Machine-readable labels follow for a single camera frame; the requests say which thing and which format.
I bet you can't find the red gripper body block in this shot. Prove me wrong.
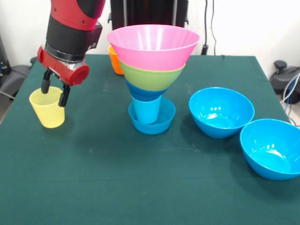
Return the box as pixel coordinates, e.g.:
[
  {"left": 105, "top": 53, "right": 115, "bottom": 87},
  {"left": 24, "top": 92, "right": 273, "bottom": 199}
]
[{"left": 37, "top": 45, "right": 90, "bottom": 87}]

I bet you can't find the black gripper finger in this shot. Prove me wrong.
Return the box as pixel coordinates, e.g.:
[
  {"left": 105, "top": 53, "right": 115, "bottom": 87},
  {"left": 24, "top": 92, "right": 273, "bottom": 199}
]
[
  {"left": 58, "top": 82, "right": 71, "bottom": 108},
  {"left": 40, "top": 69, "right": 53, "bottom": 95}
]

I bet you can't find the yellow ribbed cup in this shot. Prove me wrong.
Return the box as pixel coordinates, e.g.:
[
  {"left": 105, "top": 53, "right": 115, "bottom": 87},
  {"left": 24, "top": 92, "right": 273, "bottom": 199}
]
[{"left": 29, "top": 86, "right": 66, "bottom": 129}]

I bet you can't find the small dark blue bowl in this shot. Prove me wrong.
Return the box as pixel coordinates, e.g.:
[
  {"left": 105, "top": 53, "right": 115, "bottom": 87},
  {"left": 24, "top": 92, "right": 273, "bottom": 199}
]
[{"left": 125, "top": 78, "right": 168, "bottom": 103}]

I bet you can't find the lime green bowl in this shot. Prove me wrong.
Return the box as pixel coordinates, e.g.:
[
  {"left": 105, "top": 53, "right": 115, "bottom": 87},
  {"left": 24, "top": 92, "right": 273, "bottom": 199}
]
[{"left": 118, "top": 60, "right": 187, "bottom": 92}]

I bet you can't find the light blue cup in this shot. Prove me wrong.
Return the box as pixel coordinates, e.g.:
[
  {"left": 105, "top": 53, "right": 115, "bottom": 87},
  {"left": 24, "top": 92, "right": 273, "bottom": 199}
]
[{"left": 132, "top": 96, "right": 162, "bottom": 125}]

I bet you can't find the large pink bowl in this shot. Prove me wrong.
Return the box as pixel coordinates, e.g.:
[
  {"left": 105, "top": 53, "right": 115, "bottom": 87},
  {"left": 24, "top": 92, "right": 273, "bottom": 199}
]
[{"left": 106, "top": 24, "right": 201, "bottom": 72}]

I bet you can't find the small ribbed blue bowl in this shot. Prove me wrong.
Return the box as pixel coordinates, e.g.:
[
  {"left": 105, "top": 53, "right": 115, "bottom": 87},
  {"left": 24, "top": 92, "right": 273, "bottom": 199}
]
[{"left": 128, "top": 96, "right": 176, "bottom": 135}]

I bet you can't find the large blue bowl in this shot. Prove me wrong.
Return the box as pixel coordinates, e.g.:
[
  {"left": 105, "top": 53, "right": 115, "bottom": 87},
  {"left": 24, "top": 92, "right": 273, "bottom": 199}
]
[
  {"left": 188, "top": 87, "right": 255, "bottom": 139},
  {"left": 239, "top": 119, "right": 300, "bottom": 181}
]

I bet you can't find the black equipment base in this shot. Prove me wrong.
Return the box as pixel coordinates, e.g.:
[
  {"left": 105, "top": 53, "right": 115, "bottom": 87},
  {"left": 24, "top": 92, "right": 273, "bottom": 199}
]
[
  {"left": 0, "top": 35, "right": 38, "bottom": 101},
  {"left": 269, "top": 60, "right": 300, "bottom": 94}
]

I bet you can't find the orange cup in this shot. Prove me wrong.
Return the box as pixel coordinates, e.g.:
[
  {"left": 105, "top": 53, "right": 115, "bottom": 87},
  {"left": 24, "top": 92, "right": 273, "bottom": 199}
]
[{"left": 107, "top": 45, "right": 124, "bottom": 75}]

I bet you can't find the dark green table cloth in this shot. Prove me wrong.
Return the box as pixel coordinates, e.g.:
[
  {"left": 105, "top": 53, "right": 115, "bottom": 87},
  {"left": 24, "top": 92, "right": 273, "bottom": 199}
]
[{"left": 0, "top": 53, "right": 300, "bottom": 225}]

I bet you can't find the black wall cable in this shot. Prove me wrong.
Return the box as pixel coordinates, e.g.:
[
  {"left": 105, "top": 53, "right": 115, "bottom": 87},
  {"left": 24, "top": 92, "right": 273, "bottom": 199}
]
[{"left": 210, "top": 0, "right": 225, "bottom": 58}]

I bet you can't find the blue cable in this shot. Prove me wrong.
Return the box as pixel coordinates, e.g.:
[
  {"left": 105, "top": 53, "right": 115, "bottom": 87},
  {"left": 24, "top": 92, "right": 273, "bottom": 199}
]
[{"left": 283, "top": 77, "right": 300, "bottom": 105}]

